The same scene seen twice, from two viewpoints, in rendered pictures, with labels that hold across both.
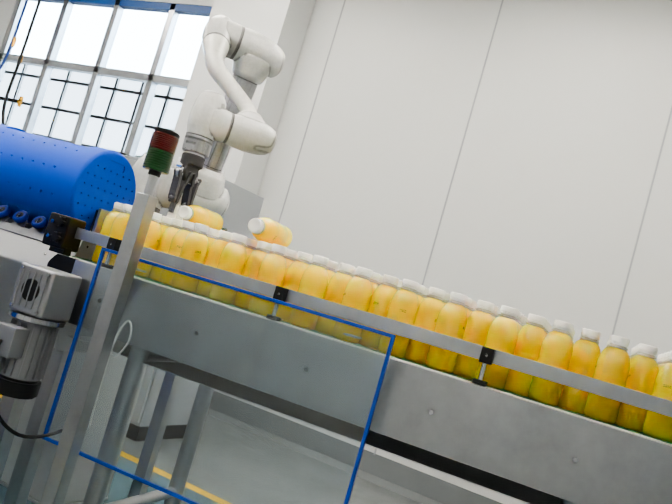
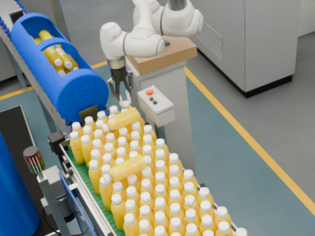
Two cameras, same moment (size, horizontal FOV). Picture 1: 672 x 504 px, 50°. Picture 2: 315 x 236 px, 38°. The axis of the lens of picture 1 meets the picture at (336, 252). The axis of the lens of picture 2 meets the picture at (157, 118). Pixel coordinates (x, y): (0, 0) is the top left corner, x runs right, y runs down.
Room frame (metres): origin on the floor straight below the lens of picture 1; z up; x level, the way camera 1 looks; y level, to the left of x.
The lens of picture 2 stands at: (1.10, -0.87, 2.46)
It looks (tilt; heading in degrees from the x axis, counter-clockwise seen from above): 40 degrees down; 45
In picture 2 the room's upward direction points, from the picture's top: 9 degrees counter-clockwise
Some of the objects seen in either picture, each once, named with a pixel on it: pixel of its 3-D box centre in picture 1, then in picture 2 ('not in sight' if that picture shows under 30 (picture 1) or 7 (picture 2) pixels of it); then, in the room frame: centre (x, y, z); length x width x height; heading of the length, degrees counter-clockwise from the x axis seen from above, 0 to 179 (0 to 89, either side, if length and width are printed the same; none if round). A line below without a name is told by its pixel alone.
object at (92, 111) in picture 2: (102, 231); (90, 117); (2.17, 0.69, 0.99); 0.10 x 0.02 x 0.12; 159
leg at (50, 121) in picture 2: not in sight; (48, 117); (2.48, 1.70, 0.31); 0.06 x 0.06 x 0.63; 69
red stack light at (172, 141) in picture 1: (163, 143); (32, 156); (1.69, 0.47, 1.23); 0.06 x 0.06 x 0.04
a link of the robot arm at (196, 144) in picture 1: (196, 146); (116, 60); (2.28, 0.52, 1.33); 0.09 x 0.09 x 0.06
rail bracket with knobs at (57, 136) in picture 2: (65, 234); (59, 143); (1.96, 0.72, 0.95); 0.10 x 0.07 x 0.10; 159
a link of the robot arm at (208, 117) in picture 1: (210, 116); (114, 40); (2.28, 0.51, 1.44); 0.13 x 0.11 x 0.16; 110
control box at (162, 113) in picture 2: not in sight; (155, 106); (2.36, 0.40, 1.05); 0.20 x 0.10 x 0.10; 69
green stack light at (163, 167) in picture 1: (158, 161); (35, 164); (1.69, 0.47, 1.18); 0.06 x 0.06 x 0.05
